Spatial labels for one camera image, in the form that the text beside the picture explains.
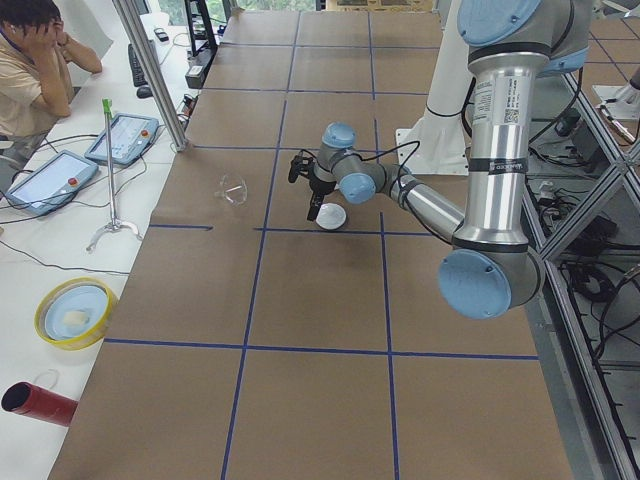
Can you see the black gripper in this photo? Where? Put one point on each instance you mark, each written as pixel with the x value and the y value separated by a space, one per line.
pixel 320 185

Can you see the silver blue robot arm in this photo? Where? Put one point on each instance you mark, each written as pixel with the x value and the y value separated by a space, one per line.
pixel 498 49

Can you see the black power box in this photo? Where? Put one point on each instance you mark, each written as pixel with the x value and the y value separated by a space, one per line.
pixel 198 68

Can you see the far teach pendant tablet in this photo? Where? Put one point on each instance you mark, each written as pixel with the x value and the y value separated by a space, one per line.
pixel 130 136

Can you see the teach pendant tablet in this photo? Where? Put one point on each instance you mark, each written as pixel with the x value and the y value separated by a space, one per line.
pixel 130 136
pixel 53 184

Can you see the metal stand green clip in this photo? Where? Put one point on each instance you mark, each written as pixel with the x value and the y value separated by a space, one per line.
pixel 115 224

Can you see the black computer mouse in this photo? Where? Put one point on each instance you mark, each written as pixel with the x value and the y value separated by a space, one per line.
pixel 144 92

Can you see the black keyboard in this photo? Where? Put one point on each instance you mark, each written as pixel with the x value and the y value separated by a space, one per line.
pixel 137 73

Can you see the near teach pendant tablet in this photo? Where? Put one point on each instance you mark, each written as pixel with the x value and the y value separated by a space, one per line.
pixel 53 184

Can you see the light blue plate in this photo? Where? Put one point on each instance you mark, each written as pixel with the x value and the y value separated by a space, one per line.
pixel 75 312

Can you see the seated person beige shirt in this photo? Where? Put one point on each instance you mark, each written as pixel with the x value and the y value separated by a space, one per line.
pixel 36 88

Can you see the red cardboard tube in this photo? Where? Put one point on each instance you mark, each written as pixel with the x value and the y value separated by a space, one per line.
pixel 33 401

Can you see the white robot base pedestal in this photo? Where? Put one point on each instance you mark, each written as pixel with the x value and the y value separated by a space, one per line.
pixel 436 143

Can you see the aluminium frame post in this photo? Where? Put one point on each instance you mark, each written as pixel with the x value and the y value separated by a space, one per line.
pixel 137 36

